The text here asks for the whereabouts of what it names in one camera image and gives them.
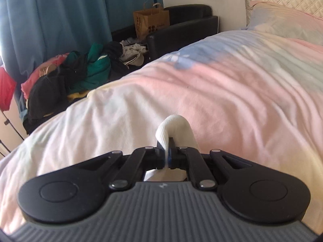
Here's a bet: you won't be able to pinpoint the wide blue curtain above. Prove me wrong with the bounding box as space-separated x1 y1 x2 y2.
0 0 164 81

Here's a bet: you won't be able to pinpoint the green garment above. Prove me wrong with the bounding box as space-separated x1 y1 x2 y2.
67 43 112 92

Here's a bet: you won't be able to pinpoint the cream white pants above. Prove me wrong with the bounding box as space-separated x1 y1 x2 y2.
144 114 202 182

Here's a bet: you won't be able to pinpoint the pastel tie-dye duvet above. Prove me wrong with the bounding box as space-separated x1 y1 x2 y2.
0 29 323 236

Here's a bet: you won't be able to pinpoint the pile of clothes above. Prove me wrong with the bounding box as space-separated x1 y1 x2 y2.
22 52 89 135

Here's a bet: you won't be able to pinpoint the pink garment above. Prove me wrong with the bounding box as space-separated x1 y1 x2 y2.
21 53 71 99

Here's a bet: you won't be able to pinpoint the pastel pillow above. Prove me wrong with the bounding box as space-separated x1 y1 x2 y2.
247 1 323 46

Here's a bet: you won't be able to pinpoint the brown paper bag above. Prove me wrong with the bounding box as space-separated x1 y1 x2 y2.
133 2 170 41

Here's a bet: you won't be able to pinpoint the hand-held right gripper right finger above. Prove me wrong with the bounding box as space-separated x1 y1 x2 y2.
168 146 253 191

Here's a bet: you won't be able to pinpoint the white printed garment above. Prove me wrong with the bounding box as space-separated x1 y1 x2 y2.
118 39 148 62

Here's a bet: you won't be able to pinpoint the black armchair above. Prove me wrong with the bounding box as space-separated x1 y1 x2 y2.
111 4 220 61

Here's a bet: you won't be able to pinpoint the red garment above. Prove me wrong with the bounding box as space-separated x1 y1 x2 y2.
0 67 17 112

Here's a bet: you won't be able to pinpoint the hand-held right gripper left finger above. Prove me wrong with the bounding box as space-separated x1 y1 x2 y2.
73 146 165 190

